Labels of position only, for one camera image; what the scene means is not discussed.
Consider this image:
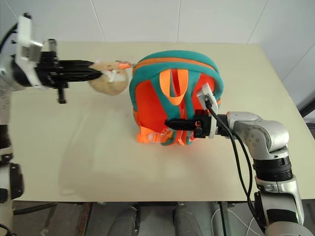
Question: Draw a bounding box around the thin white floor cable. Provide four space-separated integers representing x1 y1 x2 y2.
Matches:
211 208 260 236

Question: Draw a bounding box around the orange and teal backpack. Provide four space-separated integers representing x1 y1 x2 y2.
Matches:
128 50 224 146

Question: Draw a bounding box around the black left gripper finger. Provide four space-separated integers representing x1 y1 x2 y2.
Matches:
58 59 96 72
59 69 104 84

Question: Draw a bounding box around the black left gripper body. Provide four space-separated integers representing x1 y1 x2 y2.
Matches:
34 38 69 104

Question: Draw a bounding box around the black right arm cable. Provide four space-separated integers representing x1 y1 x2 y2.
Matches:
205 97 267 235

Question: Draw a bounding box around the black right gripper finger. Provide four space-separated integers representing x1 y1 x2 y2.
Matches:
168 124 196 131
164 118 197 125

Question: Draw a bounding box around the dark rounded shape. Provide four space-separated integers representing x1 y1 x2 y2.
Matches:
113 206 139 236
173 203 210 236

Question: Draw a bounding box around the black table frame bar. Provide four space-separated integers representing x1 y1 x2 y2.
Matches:
219 201 232 236

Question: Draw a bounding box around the beige round plush toy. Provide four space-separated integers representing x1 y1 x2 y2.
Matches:
88 58 135 96

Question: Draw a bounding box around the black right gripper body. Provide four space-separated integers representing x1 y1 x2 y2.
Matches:
192 110 213 139

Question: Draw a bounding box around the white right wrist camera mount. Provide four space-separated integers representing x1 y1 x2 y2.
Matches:
195 83 220 141

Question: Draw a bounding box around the dark furniture piece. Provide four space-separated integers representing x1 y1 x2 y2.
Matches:
296 92 315 140

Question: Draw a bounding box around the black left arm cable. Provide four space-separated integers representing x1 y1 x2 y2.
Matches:
0 22 20 51

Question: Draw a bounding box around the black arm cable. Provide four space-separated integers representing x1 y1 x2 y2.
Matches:
0 22 20 51
205 97 267 235

